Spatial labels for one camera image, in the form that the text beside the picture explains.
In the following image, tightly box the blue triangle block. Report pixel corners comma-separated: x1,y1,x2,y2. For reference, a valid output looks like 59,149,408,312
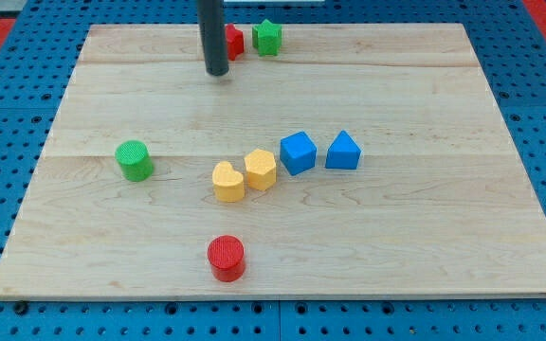
325,131,361,170

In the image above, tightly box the blue cube block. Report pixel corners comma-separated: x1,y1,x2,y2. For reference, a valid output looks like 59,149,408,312
280,131,317,176

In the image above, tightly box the green star block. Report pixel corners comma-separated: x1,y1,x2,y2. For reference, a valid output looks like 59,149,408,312
252,19,282,56

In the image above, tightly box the red cylinder block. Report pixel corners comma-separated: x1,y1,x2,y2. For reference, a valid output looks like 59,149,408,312
207,235,246,282

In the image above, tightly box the yellow heart block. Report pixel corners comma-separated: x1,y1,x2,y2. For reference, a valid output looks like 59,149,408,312
211,161,245,203

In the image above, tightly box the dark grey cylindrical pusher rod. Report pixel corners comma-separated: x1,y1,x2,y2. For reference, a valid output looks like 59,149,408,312
196,0,229,77

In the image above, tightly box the green cylinder block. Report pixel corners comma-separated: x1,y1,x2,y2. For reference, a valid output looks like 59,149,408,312
115,140,154,182

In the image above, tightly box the yellow hexagon block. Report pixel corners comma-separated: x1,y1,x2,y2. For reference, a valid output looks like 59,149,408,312
245,149,277,191

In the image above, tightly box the light wooden board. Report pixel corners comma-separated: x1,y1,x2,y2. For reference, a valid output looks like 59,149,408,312
0,24,546,301

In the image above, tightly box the red star block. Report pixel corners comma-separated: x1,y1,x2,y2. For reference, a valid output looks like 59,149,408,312
225,24,245,61

